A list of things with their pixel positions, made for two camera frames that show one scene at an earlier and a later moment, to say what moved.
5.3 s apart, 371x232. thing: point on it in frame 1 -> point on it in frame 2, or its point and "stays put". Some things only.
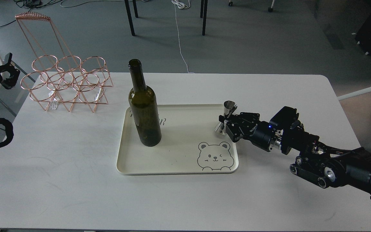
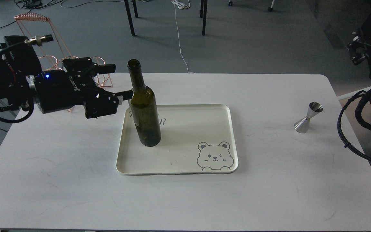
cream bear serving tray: [189, 145] stays put
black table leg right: [204, 7] stays put
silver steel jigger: [229, 106] -> [301, 126]
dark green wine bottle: [143, 108] stays put
